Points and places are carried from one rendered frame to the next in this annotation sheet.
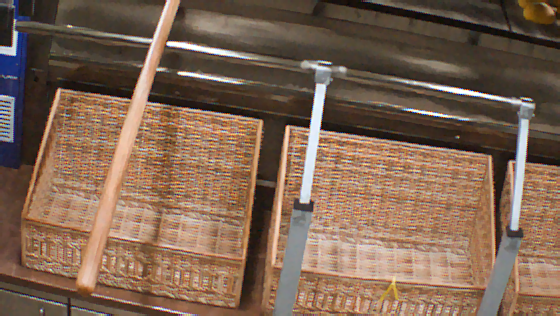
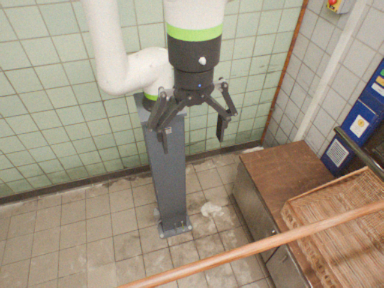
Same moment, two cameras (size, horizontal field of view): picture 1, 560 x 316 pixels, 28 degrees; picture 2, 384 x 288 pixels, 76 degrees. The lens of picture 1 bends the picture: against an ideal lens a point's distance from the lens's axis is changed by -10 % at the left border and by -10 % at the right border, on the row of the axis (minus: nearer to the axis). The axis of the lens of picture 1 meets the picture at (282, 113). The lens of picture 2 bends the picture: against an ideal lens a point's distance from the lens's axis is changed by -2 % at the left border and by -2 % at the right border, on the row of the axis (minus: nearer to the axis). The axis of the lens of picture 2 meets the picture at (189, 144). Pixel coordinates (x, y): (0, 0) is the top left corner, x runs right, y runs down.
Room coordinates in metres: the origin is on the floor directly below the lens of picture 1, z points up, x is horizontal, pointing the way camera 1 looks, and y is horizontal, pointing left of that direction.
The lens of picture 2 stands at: (1.60, 0.07, 1.91)
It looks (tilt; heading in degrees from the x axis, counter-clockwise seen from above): 48 degrees down; 75
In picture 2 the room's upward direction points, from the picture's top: straight up
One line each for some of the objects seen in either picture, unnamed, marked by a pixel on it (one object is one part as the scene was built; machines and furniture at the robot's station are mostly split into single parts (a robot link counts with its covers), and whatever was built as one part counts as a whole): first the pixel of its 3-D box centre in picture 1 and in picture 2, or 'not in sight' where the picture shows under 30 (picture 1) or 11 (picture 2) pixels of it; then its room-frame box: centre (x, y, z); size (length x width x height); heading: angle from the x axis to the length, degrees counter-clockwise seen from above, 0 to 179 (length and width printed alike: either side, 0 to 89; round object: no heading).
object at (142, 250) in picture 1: (139, 194); (358, 235); (2.53, 0.31, 0.72); 0.56 x 0.49 x 0.28; 92
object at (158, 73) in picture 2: not in sight; (152, 73); (1.70, 0.97, 1.36); 0.16 x 0.13 x 0.19; 17
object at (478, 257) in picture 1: (385, 233); not in sight; (2.54, -0.29, 0.72); 0.56 x 0.49 x 0.28; 92
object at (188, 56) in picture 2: not in sight; (193, 45); (1.72, 0.47, 1.71); 0.12 x 0.09 x 0.06; 91
